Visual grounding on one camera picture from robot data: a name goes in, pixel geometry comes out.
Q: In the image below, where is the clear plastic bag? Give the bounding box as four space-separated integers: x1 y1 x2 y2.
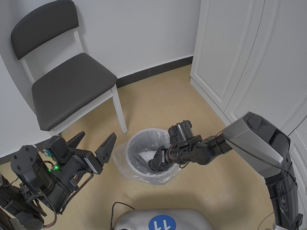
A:
113 128 182 185

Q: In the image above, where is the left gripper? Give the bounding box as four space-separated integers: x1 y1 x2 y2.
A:
44 131 117 211

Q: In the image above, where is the dark grey padded white chair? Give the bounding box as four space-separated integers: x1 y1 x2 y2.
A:
10 0 128 136

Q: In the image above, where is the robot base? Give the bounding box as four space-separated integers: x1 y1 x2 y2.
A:
115 209 210 230

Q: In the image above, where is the white paper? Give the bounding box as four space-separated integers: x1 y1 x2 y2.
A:
139 151 157 162

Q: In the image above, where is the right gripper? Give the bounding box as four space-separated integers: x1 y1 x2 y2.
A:
157 146 183 165

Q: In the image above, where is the black cable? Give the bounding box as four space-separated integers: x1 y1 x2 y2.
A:
260 212 280 230
110 202 136 228

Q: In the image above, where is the black plastic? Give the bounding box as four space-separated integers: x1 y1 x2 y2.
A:
148 153 177 172

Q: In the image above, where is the white wardrobe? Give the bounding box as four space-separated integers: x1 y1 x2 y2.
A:
190 0 307 225

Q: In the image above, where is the white trash bin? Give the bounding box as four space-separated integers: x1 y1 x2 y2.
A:
127 128 181 177

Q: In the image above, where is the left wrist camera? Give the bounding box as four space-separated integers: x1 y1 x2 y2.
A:
43 136 72 163

